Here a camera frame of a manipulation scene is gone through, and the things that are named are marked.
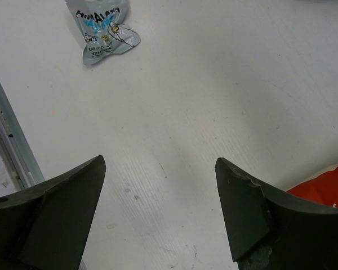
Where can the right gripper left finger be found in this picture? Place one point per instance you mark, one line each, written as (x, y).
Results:
(47, 225)

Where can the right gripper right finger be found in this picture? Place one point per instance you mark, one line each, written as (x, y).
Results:
(268, 228)

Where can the aluminium table frame rail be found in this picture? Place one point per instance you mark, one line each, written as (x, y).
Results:
(14, 148)

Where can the silver blue snack packet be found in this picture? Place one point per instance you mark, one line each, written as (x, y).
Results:
(102, 26)

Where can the large red chip bag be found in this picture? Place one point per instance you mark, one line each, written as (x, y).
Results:
(322, 189)

